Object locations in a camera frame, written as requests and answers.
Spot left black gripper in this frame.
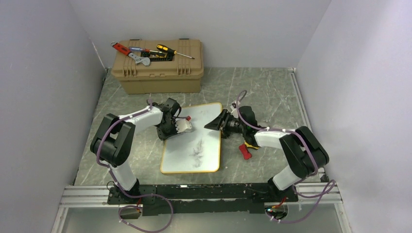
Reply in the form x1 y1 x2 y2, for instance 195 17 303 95
157 119 181 142

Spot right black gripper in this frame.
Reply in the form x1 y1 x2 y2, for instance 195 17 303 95
204 110 246 139

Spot red bone shaped eraser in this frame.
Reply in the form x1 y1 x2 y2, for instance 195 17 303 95
239 144 252 160

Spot yellow framed whiteboard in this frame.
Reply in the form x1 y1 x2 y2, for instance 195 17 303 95
160 102 223 174

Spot yellow bone shaped eraser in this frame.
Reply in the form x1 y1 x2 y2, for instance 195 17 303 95
244 141 260 150

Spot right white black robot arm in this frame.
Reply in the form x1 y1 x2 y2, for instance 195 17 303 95
204 106 329 201

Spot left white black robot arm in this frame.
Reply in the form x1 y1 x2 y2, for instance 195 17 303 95
90 98 182 204

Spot tan plastic toolbox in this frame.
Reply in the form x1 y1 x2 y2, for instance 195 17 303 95
112 39 204 94

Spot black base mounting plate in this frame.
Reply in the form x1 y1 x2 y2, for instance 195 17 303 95
108 183 298 216

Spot yellow black screwdriver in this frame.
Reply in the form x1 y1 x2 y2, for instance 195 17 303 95
156 44 194 59

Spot blue red small screwdriver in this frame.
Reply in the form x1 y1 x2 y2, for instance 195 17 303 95
129 47 163 54

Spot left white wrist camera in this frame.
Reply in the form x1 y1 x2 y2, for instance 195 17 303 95
175 119 193 133

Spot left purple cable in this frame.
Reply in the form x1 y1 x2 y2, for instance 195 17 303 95
96 99 190 233

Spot purple cable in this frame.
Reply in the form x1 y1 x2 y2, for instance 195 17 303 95
96 99 190 233
235 90 336 225

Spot red handled adjustable wrench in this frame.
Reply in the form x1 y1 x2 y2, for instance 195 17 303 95
111 42 151 67

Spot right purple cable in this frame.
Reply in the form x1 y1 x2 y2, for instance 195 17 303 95
235 90 336 225

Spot aluminium extrusion rail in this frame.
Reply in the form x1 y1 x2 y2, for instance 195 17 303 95
59 183 343 208

